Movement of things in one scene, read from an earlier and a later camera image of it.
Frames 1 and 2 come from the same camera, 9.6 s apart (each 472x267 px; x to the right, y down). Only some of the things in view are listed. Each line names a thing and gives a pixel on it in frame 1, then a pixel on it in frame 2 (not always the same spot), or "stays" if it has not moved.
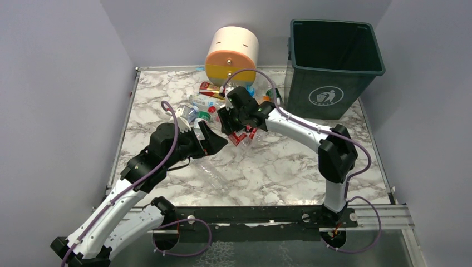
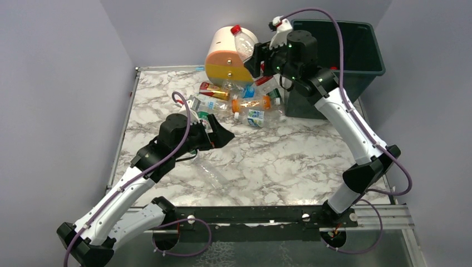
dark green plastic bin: (333, 64) stays
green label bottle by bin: (270, 93) stays
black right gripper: (231, 120) → (260, 57)
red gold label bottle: (208, 88) stays
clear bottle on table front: (212, 173) stays
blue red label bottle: (254, 133) → (265, 84)
